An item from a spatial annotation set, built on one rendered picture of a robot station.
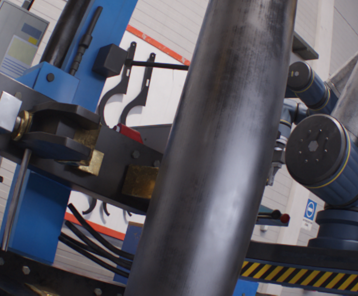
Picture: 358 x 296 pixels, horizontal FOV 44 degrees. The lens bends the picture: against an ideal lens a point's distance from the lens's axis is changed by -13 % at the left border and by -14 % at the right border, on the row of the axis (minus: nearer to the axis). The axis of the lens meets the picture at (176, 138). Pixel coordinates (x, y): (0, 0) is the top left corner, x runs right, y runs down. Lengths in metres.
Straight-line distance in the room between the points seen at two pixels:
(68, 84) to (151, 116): 2.42
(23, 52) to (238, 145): 1.34
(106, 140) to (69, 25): 0.42
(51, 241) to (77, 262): 1.93
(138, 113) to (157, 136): 2.08
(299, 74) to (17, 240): 1.07
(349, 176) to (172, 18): 3.11
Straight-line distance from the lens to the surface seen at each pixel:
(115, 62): 1.68
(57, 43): 1.59
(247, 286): 3.00
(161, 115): 3.90
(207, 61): 0.97
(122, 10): 1.84
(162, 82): 3.93
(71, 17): 1.63
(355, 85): 1.32
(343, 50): 6.64
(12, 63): 2.03
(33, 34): 2.10
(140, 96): 3.73
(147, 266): 0.89
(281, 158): 2.09
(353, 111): 1.29
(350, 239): 1.44
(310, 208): 5.63
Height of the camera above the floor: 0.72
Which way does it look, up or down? 15 degrees up
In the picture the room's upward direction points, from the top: 16 degrees clockwise
